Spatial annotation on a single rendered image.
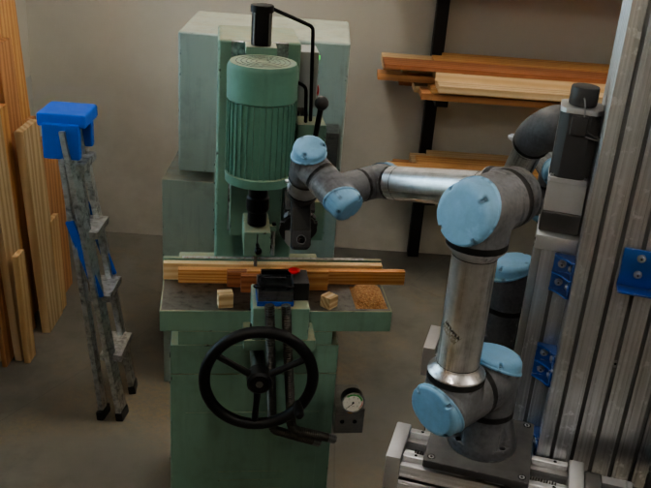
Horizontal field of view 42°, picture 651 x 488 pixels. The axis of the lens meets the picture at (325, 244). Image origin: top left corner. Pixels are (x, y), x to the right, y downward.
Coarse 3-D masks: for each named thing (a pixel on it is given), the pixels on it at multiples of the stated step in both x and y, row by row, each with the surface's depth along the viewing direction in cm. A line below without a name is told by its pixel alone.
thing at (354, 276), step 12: (180, 276) 227; (192, 276) 228; (204, 276) 228; (216, 276) 228; (336, 276) 233; (348, 276) 233; (360, 276) 233; (372, 276) 234; (384, 276) 234; (396, 276) 235
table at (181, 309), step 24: (168, 288) 225; (192, 288) 226; (216, 288) 227; (336, 288) 232; (168, 312) 214; (192, 312) 215; (216, 312) 215; (240, 312) 216; (312, 312) 219; (336, 312) 219; (360, 312) 220; (384, 312) 221; (312, 336) 213
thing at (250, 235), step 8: (248, 232) 220; (256, 232) 220; (264, 232) 221; (248, 240) 221; (256, 240) 221; (264, 240) 221; (248, 248) 222; (264, 248) 222; (248, 256) 223; (256, 256) 223; (264, 256) 223
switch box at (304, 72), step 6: (306, 48) 238; (300, 54) 234; (306, 54) 235; (318, 54) 235; (300, 60) 235; (306, 60) 235; (318, 60) 236; (300, 66) 236; (306, 66) 236; (318, 66) 236; (300, 72) 236; (306, 72) 237; (318, 72) 238; (300, 78) 237; (306, 78) 237; (306, 84) 238; (300, 90) 238; (300, 96) 239; (300, 102) 240
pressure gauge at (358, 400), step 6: (348, 390) 224; (354, 390) 224; (342, 396) 224; (348, 396) 223; (354, 396) 223; (360, 396) 223; (342, 402) 223; (348, 402) 224; (354, 402) 224; (360, 402) 224; (348, 408) 225; (354, 408) 225; (360, 408) 225
